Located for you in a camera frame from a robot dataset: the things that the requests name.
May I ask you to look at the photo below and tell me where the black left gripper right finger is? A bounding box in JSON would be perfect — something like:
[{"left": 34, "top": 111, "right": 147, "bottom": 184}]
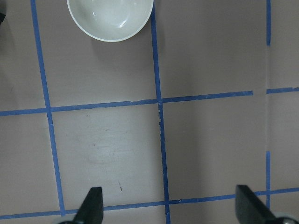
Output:
[{"left": 235, "top": 185, "right": 279, "bottom": 224}]

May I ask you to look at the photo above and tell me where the small white ceramic bowl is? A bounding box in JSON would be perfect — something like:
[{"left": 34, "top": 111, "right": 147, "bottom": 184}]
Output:
[{"left": 67, "top": 0, "right": 154, "bottom": 42}]

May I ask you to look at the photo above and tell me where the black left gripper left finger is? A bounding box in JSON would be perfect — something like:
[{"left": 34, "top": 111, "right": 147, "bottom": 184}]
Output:
[{"left": 72, "top": 187, "right": 104, "bottom": 224}]

